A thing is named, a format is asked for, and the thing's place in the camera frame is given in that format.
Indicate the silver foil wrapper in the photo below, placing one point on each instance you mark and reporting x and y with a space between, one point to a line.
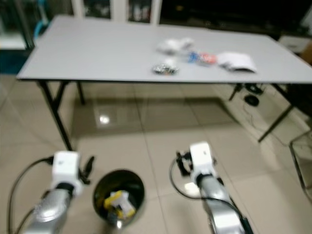
165 69

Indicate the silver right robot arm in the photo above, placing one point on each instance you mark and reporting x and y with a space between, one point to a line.
222 209

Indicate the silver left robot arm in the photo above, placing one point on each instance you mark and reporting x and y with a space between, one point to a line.
51 214

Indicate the black round rubbish bin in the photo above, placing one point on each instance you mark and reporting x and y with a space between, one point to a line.
126 183

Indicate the yellow white crumpled packaging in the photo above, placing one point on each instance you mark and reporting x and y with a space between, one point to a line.
119 204

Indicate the black round power adapter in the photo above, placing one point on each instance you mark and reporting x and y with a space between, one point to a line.
251 100

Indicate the blue red snack wrapper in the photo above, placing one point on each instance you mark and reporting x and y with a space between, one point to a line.
205 58

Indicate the white folded paper napkin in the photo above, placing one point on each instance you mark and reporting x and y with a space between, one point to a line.
236 61

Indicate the large crumpled white tissue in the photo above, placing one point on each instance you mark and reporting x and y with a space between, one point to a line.
173 45

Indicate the grey folding table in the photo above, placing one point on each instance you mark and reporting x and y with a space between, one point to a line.
102 48

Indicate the blue plastic hanger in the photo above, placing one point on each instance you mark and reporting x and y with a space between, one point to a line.
38 29

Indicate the white glass door cabinet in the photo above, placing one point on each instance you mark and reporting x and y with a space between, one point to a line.
119 9

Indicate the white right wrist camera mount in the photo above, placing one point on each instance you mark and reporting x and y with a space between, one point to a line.
202 158

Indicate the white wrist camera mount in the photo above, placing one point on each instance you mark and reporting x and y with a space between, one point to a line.
202 158
66 168

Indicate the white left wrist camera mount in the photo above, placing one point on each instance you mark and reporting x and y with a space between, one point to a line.
66 168

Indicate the thin metal chair frame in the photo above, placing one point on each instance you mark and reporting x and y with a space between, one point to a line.
291 148

